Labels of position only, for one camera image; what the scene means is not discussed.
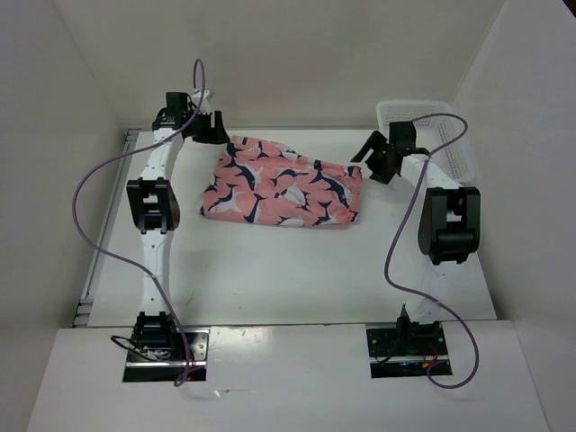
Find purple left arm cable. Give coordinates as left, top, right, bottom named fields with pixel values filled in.
left=71, top=58, right=209, bottom=387

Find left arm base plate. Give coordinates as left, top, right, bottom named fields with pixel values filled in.
left=114, top=328, right=211, bottom=383

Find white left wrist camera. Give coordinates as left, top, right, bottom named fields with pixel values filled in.
left=192, top=90, right=213, bottom=114

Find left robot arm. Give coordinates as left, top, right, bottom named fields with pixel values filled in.
left=126, top=90, right=229, bottom=360

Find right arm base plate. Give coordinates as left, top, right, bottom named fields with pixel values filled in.
left=365, top=325, right=453, bottom=379

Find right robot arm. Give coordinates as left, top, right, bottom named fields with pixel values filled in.
left=352, top=121, right=481, bottom=321

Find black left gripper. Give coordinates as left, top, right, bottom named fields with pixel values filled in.
left=186, top=109, right=230, bottom=145

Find pink shark print shorts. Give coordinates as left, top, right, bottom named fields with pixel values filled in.
left=199, top=136, right=363, bottom=228

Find white plastic basket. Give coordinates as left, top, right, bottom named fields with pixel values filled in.
left=375, top=100, right=475, bottom=184

